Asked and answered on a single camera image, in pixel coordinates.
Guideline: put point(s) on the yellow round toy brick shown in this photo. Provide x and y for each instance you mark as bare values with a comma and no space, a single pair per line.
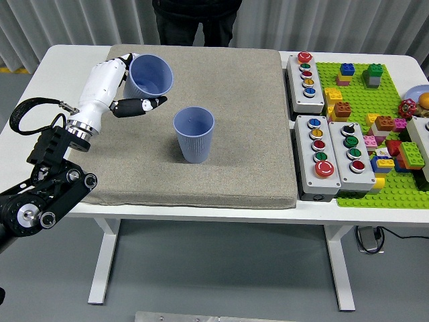
378,184

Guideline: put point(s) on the white printed toy tile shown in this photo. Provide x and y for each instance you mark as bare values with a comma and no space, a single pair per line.
382,153

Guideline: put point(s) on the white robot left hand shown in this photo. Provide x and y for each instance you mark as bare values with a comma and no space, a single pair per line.
100,87

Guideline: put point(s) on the grey-brown fabric mat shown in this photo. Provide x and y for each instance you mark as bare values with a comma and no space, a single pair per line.
234,134

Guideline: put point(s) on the pink flat toy brick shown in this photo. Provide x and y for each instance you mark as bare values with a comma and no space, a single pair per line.
341,82

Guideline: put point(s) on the blue ribbed plastic cup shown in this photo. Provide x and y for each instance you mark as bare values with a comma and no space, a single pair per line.
194,144
151,73

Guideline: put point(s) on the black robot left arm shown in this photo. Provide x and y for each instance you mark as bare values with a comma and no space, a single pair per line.
50,201

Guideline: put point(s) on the red valve wheel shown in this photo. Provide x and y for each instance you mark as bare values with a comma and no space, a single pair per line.
407,108

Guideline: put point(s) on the grey four-button control box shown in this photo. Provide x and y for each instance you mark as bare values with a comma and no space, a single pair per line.
353,157

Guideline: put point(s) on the large green toy brick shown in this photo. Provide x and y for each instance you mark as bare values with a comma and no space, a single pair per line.
410,152

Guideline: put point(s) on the lilac plate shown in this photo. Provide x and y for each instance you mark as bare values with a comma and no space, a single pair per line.
414,92

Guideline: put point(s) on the grey pleated curtain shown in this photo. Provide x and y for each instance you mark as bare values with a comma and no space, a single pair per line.
67,23

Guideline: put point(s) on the person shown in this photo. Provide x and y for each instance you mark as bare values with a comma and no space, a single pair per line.
194,23

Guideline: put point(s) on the orange toy brick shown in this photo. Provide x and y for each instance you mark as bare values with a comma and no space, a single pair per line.
414,165
342,110
384,122

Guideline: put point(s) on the magenta toy brick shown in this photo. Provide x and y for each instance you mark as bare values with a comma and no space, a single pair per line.
399,124

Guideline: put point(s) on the yellow flat toy brick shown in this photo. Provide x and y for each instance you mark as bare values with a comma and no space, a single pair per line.
342,78

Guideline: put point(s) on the white toy brick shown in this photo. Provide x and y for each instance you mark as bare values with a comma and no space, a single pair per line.
378,131

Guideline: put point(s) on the grey toy brick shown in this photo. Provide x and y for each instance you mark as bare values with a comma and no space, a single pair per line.
372,82

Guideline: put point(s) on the white table leg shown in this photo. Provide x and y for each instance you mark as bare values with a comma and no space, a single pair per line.
338,265
99,285

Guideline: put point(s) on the grey five-button control box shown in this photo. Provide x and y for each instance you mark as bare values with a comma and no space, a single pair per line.
318,157
306,90

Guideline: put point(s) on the green toy brick baseplate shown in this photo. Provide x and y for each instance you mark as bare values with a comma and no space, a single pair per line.
362,100

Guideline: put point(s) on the grey power adapter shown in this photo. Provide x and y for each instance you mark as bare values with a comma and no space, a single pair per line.
368,239

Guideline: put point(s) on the toy burger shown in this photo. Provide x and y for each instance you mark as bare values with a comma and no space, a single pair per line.
424,100

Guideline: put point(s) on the red toy brick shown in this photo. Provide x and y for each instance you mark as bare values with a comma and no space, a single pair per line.
393,147

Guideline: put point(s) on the blue toy brick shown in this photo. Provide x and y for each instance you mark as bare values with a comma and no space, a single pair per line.
347,69
375,164

